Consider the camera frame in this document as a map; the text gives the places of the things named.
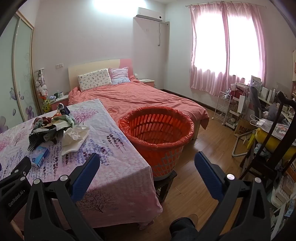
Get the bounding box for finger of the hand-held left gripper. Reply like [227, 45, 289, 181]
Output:
[0, 157, 32, 193]

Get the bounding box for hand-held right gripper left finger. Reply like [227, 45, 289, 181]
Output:
[23, 152, 103, 241]

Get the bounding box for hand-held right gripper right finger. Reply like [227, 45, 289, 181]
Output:
[194, 152, 271, 241]

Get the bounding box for blue tissue pack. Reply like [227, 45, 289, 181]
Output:
[30, 146, 50, 168]

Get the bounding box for white paper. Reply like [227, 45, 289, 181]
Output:
[61, 125, 90, 156]

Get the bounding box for black white patterned cloth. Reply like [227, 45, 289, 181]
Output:
[28, 130, 63, 151]

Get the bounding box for orange plastic laundry basket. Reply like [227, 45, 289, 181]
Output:
[118, 106, 195, 181]

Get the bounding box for light green cloth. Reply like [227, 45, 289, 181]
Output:
[52, 113, 77, 129]

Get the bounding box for orange plastic bag liner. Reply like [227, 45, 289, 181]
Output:
[118, 106, 195, 149]

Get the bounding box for dark blue wrapper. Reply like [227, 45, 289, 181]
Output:
[57, 103, 70, 115]

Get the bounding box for floral tablecloth table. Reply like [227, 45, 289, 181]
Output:
[0, 98, 163, 230]

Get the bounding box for dark wooden stool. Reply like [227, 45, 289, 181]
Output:
[154, 170, 178, 202]

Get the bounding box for person's leg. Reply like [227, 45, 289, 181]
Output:
[170, 214, 199, 241]

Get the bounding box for white shelf cart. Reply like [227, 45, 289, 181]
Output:
[225, 96, 243, 129]

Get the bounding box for yellow plush toy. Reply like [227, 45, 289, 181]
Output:
[42, 97, 52, 113]

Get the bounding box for dark wooden chair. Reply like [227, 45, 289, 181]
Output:
[239, 91, 296, 193]

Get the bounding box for pink bedside table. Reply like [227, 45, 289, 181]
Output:
[50, 94, 70, 112]
[139, 78, 155, 88]

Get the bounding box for yellow plastic tub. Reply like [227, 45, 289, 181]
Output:
[255, 127, 296, 160]

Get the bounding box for pack of face masks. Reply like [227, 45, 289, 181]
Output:
[255, 118, 275, 128]

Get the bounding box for white paper bag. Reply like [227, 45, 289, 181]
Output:
[238, 89, 250, 114]

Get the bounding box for red box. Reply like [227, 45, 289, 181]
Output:
[231, 83, 249, 98]

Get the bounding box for hanging plush toys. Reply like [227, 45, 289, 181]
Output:
[34, 68, 49, 98]

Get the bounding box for white floral pillow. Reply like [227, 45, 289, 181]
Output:
[77, 69, 112, 92]

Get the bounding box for flower print sliding wardrobe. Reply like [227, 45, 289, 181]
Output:
[0, 11, 44, 137]

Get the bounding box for pink striped pillow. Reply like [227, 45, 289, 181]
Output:
[109, 67, 131, 84]

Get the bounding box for beige and pink bed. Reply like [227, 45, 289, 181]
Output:
[68, 59, 204, 139]

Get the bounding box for white air conditioner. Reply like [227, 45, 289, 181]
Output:
[136, 7, 163, 23]

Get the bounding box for curtain rod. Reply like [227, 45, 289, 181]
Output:
[185, 1, 222, 8]

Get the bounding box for white metal tube frame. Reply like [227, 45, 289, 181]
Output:
[231, 134, 255, 157]

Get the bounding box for white wire rack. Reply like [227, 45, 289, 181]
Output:
[214, 91, 232, 127]

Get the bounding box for air conditioner cable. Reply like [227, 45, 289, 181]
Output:
[157, 22, 169, 47]

